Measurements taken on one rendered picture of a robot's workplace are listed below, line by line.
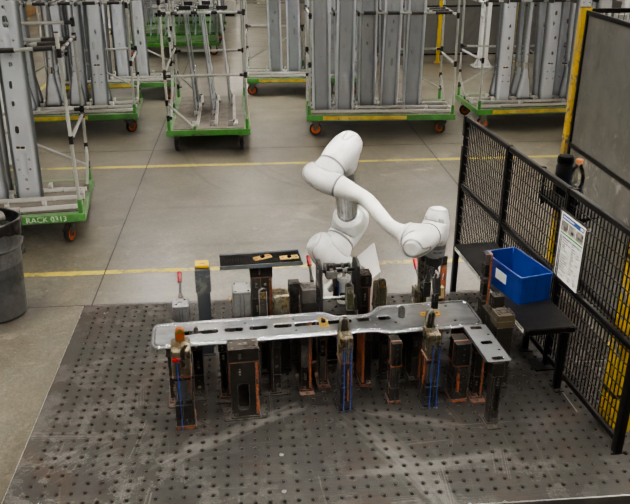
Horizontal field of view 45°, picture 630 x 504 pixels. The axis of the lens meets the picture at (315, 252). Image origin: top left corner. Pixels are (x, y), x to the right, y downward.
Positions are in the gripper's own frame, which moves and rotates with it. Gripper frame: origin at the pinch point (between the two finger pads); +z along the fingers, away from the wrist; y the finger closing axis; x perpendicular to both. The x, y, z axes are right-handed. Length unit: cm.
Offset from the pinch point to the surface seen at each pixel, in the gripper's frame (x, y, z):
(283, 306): -62, -11, 5
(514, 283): 37.4, -0.4, -4.1
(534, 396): 41, 26, 37
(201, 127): -86, -616, 91
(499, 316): 24.2, 17.2, 1.2
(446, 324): 4.2, 10.4, 7.2
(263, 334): -72, 6, 8
